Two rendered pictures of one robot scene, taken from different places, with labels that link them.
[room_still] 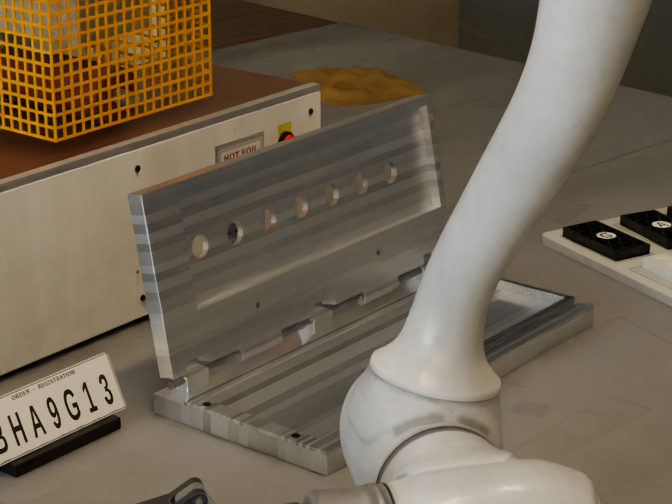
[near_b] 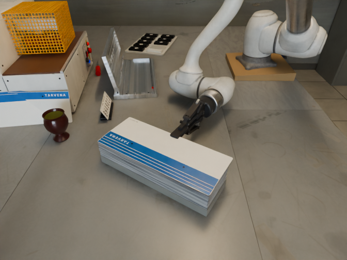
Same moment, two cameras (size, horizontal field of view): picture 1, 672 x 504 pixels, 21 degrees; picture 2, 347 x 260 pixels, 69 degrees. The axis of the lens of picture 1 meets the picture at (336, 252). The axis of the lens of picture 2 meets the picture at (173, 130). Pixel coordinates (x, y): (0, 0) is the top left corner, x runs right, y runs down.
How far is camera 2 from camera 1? 94 cm
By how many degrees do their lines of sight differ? 43
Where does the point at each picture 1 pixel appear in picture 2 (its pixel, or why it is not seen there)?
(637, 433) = not seen: hidden behind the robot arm
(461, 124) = not seen: hidden behind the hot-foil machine
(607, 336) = (157, 62)
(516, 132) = (225, 17)
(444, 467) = (216, 82)
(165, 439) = (124, 102)
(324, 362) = (131, 80)
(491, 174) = (216, 27)
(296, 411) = (141, 89)
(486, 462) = (219, 79)
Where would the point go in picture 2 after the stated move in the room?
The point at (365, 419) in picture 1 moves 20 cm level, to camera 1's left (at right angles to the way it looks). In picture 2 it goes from (188, 81) to (152, 98)
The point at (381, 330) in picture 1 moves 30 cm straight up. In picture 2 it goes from (130, 72) to (124, 14)
